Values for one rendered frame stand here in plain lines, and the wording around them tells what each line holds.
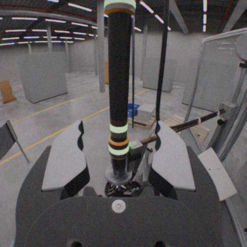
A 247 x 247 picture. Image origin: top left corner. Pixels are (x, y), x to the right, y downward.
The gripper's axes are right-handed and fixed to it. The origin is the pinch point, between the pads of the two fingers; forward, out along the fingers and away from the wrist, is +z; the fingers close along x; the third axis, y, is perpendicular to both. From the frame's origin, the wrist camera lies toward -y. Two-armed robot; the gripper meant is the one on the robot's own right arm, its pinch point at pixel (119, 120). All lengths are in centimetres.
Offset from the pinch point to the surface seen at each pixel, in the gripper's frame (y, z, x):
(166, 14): -14.6, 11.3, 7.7
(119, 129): 5.4, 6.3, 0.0
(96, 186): 167, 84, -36
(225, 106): 10, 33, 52
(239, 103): 8, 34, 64
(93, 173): 167, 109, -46
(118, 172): 18.0, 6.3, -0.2
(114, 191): 41.3, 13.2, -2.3
